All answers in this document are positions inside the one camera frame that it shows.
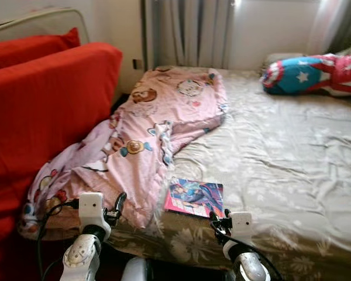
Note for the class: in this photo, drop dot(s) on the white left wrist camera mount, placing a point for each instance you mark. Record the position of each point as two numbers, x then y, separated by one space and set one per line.
90 208

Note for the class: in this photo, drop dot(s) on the star and stripes bolster pillow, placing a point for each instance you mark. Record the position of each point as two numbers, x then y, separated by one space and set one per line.
298 76

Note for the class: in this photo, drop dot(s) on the large red covered cushion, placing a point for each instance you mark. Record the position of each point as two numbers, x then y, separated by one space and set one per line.
47 111

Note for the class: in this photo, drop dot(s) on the small red covered cushion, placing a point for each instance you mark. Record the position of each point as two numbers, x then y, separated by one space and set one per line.
29 50

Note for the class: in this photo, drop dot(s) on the colourful comic book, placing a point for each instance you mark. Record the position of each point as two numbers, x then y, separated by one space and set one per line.
193 198

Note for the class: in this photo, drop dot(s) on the white quilted mattress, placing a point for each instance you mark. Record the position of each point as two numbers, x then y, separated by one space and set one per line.
41 22

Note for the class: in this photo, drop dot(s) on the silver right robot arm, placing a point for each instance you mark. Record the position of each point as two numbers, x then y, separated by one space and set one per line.
248 266

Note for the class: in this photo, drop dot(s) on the grey left robot leg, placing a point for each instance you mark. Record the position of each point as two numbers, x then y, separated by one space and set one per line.
136 270

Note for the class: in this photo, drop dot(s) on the pink sheer curtain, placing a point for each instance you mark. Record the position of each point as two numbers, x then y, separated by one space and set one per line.
324 23

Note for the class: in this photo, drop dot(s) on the pink cartoon print blanket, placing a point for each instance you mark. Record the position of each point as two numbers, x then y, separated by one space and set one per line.
164 111

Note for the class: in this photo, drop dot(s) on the beige floral bed sheet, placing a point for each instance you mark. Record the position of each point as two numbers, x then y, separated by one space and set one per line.
281 152

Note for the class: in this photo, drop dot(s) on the black wall outlet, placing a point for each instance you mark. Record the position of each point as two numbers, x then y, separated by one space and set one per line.
137 64

